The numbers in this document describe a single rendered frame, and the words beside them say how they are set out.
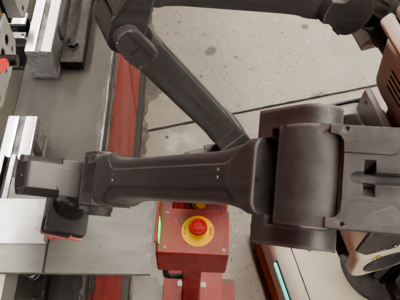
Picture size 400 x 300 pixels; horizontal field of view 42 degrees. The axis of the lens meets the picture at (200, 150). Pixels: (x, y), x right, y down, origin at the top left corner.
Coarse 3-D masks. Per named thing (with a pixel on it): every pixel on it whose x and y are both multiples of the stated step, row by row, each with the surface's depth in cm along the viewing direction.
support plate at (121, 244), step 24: (96, 216) 93; (120, 216) 93; (144, 216) 93; (72, 240) 90; (96, 240) 90; (120, 240) 90; (144, 240) 90; (0, 264) 88; (24, 264) 88; (48, 264) 88; (72, 264) 88; (96, 264) 88; (120, 264) 88; (144, 264) 88
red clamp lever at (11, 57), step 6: (0, 54) 77; (6, 54) 77; (0, 60) 73; (6, 60) 74; (12, 60) 77; (18, 60) 78; (0, 66) 72; (6, 66) 74; (12, 66) 78; (0, 72) 73
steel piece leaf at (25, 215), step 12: (0, 204) 93; (12, 204) 93; (24, 204) 93; (36, 204) 93; (0, 216) 92; (12, 216) 92; (24, 216) 92; (36, 216) 92; (0, 228) 91; (12, 228) 91; (24, 228) 91; (36, 228) 91; (0, 240) 90; (12, 240) 90; (24, 240) 90; (36, 240) 90
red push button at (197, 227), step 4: (192, 220) 114; (196, 220) 113; (200, 220) 113; (192, 224) 113; (196, 224) 113; (200, 224) 113; (204, 224) 113; (192, 228) 112; (196, 228) 112; (200, 228) 112; (204, 228) 113; (192, 232) 112; (196, 232) 112; (200, 232) 112; (204, 232) 113
